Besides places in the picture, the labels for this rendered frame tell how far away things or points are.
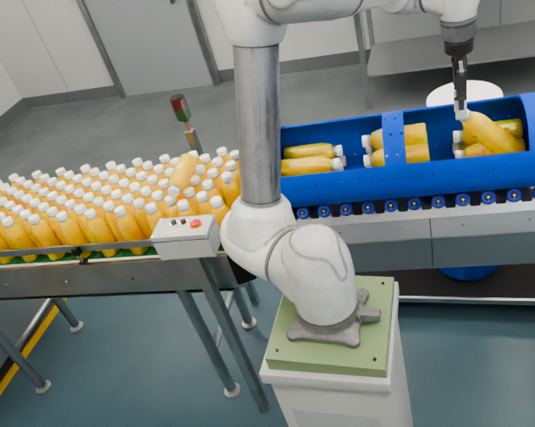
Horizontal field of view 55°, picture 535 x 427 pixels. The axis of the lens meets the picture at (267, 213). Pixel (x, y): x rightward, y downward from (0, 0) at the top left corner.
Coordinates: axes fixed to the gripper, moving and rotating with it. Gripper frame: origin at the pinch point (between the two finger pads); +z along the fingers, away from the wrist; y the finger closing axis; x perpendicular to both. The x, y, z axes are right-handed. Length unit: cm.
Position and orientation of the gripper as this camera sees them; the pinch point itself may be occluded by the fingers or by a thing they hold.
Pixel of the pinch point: (460, 105)
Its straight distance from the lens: 163.6
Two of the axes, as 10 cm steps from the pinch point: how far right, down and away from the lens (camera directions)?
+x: -9.6, 0.8, 2.9
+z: 2.4, 7.7, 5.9
